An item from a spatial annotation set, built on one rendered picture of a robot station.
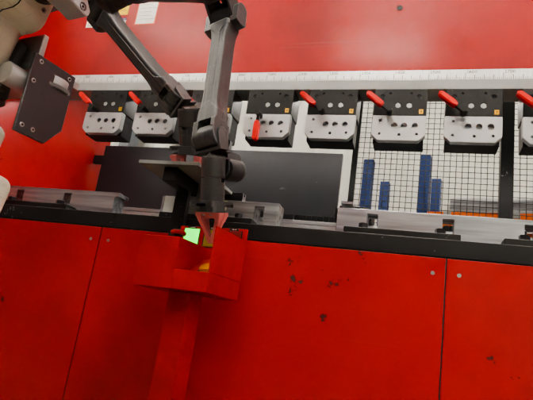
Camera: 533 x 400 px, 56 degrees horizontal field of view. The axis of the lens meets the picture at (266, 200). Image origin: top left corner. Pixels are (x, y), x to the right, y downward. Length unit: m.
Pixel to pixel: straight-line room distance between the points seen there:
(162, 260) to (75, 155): 1.31
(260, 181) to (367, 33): 0.78
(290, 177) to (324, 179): 0.14
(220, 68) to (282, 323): 0.66
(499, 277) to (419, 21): 0.81
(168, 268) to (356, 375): 0.51
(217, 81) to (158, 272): 0.48
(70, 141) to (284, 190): 0.98
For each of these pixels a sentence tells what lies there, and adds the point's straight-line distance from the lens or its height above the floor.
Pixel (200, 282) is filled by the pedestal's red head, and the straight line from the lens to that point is 1.14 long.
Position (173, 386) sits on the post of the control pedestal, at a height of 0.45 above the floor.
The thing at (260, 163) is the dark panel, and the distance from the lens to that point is 2.15.
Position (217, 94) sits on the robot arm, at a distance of 1.26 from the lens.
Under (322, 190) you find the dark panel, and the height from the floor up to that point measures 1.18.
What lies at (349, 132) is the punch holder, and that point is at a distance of 1.52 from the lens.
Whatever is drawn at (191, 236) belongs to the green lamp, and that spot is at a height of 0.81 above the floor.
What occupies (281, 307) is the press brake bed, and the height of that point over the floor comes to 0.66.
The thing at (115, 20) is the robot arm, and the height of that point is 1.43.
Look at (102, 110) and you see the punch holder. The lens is 1.89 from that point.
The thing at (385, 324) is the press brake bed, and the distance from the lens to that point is 1.28.
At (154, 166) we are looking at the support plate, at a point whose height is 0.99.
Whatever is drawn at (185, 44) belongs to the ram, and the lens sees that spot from 1.86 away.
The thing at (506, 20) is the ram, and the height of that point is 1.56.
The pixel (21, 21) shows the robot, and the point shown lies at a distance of 1.12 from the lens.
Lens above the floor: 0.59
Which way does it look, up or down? 15 degrees up
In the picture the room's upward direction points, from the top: 8 degrees clockwise
